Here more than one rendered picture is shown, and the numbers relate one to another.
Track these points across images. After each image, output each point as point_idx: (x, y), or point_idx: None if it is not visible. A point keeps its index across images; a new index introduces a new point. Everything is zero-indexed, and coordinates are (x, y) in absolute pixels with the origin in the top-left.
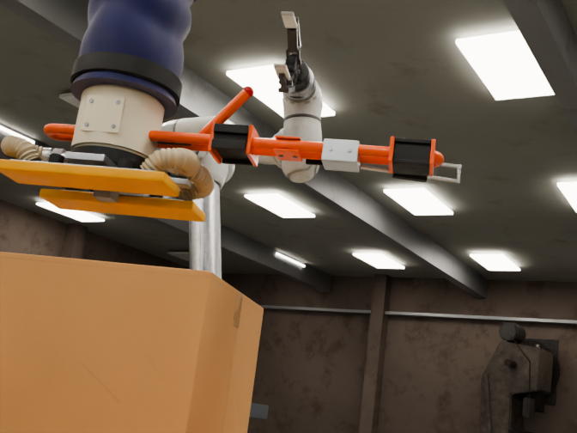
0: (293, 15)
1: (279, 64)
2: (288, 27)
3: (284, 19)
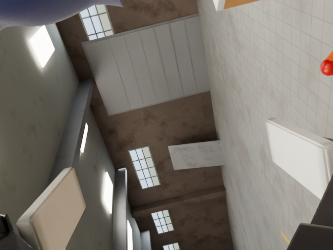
0: (83, 210)
1: (269, 139)
2: (43, 230)
3: (65, 188)
